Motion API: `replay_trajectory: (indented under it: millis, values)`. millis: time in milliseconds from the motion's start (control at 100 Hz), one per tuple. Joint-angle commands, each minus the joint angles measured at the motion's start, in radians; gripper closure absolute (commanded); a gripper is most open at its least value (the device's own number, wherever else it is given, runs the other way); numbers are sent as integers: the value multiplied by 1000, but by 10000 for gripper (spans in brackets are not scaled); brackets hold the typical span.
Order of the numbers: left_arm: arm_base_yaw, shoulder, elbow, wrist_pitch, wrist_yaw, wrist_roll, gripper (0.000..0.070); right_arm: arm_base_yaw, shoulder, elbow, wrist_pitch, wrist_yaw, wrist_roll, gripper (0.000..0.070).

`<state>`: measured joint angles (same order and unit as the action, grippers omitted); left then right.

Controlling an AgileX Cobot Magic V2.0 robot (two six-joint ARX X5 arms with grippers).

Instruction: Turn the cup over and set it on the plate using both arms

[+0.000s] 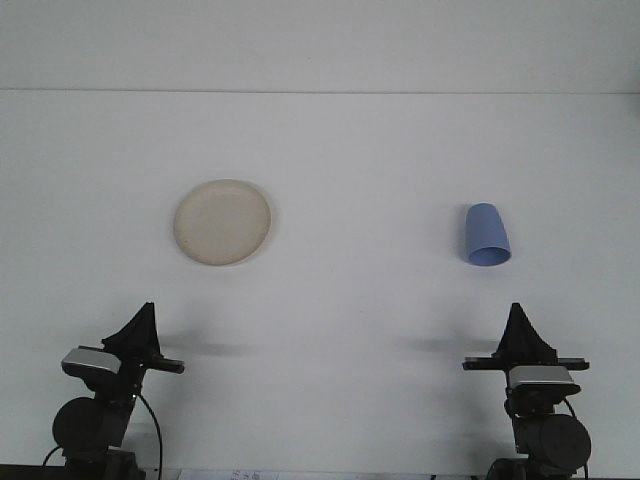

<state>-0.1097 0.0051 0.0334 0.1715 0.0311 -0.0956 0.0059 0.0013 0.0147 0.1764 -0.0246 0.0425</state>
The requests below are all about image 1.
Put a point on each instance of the pale blue cup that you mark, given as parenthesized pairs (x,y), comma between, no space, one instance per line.
(485,230)

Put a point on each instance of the pale round plate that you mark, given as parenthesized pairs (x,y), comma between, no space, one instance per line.
(222,222)

